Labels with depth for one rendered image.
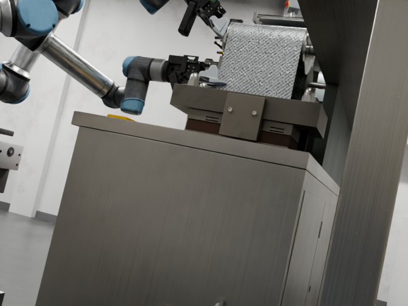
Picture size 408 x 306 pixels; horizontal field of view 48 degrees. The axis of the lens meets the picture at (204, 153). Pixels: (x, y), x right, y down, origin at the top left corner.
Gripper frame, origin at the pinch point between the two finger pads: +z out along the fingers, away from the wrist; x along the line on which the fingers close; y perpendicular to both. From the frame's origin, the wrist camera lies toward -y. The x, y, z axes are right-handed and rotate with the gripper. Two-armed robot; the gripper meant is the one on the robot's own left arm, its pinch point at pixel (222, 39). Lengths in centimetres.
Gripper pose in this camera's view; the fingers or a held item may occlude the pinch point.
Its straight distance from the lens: 158.7
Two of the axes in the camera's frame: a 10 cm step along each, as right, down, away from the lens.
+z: 5.7, 7.6, -3.3
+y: 7.5, -6.4, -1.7
